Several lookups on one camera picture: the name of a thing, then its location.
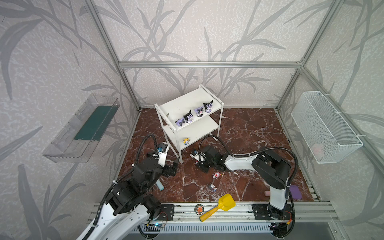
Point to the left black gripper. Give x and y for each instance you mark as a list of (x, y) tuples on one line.
[(171, 169)]

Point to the purple kuromi figure black bow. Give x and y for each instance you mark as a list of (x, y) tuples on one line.
[(180, 122)]

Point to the black eared kuromi figure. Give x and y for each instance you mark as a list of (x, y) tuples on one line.
[(208, 106)]

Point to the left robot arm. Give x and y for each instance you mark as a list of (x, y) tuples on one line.
[(128, 204)]

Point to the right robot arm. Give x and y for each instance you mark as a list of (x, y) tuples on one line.
[(277, 166)]

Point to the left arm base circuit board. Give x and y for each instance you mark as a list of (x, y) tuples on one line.
[(155, 227)]

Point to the white two-tier metal shelf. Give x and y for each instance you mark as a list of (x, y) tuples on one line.
[(173, 110)]

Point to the pink hat doraemon figure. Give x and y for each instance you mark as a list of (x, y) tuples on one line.
[(216, 175)]

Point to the small dark figure front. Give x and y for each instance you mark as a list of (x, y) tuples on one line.
[(212, 187)]

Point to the yellow plastic toy shovel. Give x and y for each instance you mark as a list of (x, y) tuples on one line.
[(225, 203)]

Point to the round orange badge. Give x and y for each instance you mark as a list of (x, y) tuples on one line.
[(199, 209)]

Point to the pink object in basket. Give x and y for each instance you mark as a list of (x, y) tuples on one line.
[(318, 151)]

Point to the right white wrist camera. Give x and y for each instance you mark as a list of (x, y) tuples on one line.
[(200, 157)]

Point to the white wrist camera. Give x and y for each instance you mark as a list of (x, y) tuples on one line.
[(200, 157), (161, 153)]

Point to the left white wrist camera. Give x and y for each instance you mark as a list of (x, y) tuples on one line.
[(161, 153)]

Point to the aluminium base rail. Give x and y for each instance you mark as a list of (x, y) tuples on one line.
[(242, 212)]

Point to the clear plastic wall bin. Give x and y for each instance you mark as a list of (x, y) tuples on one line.
[(79, 138)]

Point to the white wire mesh basket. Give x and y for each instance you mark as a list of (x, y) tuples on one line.
[(321, 123)]

